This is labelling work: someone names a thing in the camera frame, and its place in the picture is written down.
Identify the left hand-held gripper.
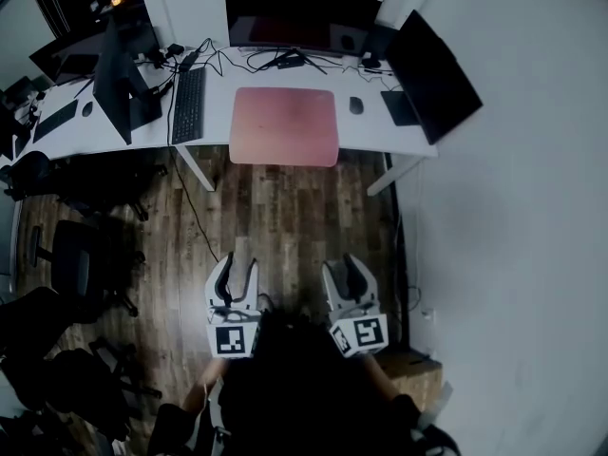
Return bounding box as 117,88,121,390
203,252,261,359

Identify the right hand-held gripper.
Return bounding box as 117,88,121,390
321,252,390,358

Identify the pink and black desk mat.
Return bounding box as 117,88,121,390
228,86,340,167

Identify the person's right forearm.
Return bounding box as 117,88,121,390
363,352,405,401

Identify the person's left forearm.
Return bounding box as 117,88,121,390
182,356,229,412

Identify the brown cardboard box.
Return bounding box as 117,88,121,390
374,347,444,412

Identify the person's black clothing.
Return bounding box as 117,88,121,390
146,306,462,456

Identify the black office chair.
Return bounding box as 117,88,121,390
26,218,146,317
0,285,162,448
0,151,168,222

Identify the flat black monitor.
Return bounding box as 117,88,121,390
381,9,485,146

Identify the black monitor with tall stand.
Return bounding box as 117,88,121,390
92,16,163,146

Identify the slim black keyboard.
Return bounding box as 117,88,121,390
31,99,80,143

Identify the wide curved black monitor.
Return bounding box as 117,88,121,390
223,0,385,73

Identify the small black monitor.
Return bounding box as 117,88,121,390
28,28,104,86

